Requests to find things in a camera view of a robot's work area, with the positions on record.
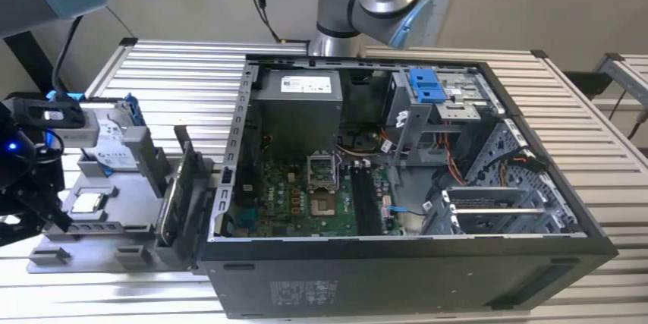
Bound green motherboard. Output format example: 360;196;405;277
232;126;407;237

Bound blue drive latch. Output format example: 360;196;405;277
408;68;445;105

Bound hard disk in blue carrier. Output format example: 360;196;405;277
44;90;148;173

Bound black slanted post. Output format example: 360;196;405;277
3;30;69;93

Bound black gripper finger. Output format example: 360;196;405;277
0;210;45;248
23;182;75;234

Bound CPU socket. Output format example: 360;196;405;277
309;191;341;219

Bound metal slat side table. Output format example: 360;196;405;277
589;52;648;112

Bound blue tab data wire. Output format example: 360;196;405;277
385;205;429;217

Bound orange wire bundle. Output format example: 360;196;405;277
437;132;465;187

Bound green graphics card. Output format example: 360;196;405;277
153;124;204;247

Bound grey parts rack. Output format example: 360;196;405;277
25;124;219;275

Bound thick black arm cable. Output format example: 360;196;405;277
49;15;85;93

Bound thin black wall cable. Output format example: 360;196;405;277
107;7;137;39

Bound green RAM stick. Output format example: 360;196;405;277
59;222;125;234

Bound blue expansion slot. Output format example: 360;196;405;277
233;206;260;234

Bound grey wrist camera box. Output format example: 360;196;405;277
12;96;101;147

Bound black sleeved wire bundle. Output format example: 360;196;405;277
495;151;545;187

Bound grey metal drive cage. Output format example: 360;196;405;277
423;185;556;237

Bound black RAM slots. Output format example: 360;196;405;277
351;160;385;237

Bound thin locking lever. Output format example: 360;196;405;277
331;152;343;190

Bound metal socket cover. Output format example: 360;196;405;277
307;153;339;193

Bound silver CPU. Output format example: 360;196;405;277
69;193;107;214

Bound black box behind table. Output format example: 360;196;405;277
561;71;615;98

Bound black PC case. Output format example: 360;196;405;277
195;52;620;320

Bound grey power supply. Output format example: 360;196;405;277
251;68;345;150

